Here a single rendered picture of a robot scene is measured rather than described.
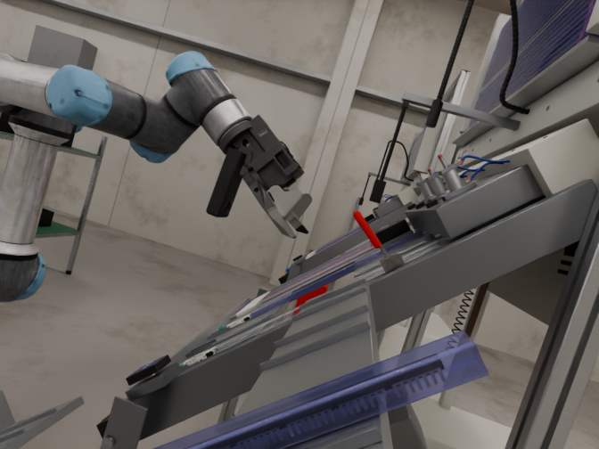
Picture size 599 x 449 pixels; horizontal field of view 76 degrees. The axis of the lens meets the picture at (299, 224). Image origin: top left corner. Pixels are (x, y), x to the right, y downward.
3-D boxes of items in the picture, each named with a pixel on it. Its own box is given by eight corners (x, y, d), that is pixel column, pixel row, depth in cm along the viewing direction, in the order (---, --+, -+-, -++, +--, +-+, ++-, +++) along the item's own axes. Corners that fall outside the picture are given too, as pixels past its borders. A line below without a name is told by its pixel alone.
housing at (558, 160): (578, 244, 49) (526, 147, 50) (468, 230, 97) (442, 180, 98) (642, 216, 48) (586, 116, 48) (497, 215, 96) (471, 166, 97)
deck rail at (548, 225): (136, 442, 57) (118, 404, 57) (143, 435, 58) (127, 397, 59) (617, 223, 46) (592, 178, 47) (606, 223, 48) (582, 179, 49)
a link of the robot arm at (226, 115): (194, 124, 61) (214, 134, 69) (211, 146, 60) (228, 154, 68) (231, 93, 60) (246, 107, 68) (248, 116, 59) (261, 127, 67)
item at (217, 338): (143, 416, 58) (134, 396, 59) (255, 310, 124) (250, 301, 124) (250, 366, 56) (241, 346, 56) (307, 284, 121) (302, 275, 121)
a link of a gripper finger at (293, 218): (328, 217, 69) (299, 182, 64) (302, 237, 70) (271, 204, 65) (323, 209, 72) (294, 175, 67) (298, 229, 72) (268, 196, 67)
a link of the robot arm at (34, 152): (-59, 293, 85) (2, 53, 81) (16, 289, 98) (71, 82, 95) (-35, 315, 80) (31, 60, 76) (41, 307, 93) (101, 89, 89)
